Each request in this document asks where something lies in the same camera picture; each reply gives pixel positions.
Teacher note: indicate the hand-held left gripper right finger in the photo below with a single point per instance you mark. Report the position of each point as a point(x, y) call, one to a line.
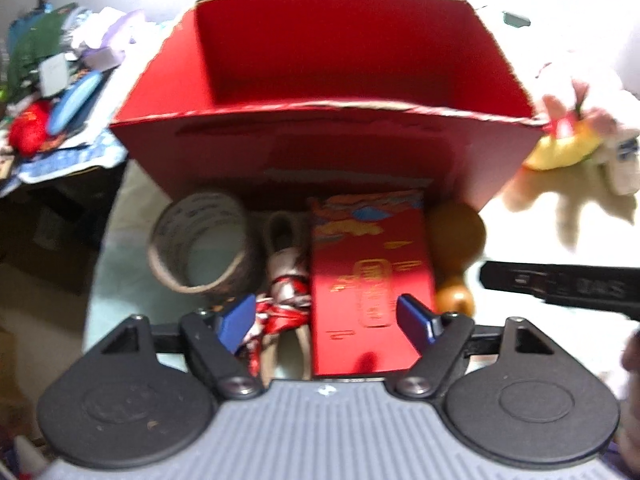
point(417, 325)

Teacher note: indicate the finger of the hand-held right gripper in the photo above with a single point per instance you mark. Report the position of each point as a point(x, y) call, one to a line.
point(560, 285)

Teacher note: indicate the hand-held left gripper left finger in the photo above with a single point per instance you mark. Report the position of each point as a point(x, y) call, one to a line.
point(237, 322)

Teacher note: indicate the red gift packet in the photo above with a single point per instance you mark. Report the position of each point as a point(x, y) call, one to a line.
point(360, 270)

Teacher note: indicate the brown wooden gourd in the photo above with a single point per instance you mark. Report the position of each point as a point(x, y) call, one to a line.
point(455, 235)

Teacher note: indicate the clear packing tape roll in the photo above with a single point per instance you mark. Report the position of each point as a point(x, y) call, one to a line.
point(160, 260)

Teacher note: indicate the red cardboard box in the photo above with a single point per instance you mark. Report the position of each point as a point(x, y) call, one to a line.
point(325, 160)

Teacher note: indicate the beige plush toy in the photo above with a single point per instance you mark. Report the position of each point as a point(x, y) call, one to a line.
point(560, 195)

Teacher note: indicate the teddy bear print box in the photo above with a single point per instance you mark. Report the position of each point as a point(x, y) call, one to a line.
point(125, 270)

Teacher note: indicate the pink plush toy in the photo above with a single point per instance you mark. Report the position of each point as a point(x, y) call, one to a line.
point(585, 90)

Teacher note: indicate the brown cardboard carton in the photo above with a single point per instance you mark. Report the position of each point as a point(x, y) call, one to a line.
point(45, 230)

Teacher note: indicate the blue patterned bag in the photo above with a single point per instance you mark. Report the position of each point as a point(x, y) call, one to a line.
point(75, 160)

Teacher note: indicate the blue oval case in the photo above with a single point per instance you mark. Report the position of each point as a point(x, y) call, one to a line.
point(75, 102)

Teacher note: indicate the red cloth pouch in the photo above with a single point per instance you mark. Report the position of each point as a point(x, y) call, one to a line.
point(30, 130)

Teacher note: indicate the purple tissue pack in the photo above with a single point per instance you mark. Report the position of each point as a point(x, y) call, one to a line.
point(110, 42)

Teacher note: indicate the grey flat device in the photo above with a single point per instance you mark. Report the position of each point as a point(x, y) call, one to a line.
point(53, 75)

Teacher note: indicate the dark green bag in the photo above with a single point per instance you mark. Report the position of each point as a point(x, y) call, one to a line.
point(35, 40)

